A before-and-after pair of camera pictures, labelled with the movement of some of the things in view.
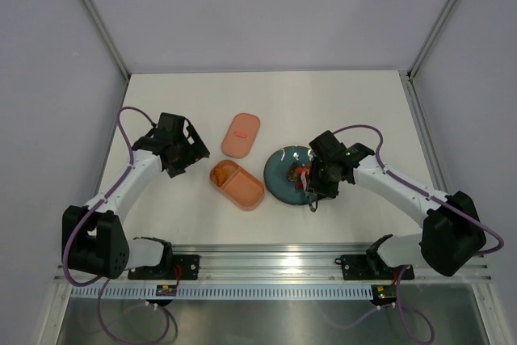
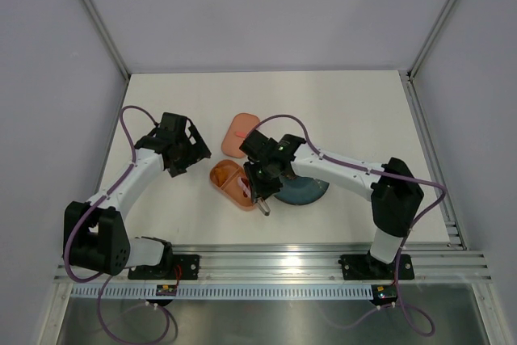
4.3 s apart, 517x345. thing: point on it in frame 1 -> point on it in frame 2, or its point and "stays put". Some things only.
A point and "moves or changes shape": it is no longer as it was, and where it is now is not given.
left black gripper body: [187, 153] stays put
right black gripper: [325, 191] -> [258, 189]
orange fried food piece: [220, 175] stays put
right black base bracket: [371, 267] stays put
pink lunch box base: [241, 187] stays put
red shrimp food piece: [301, 170] moves or changes shape
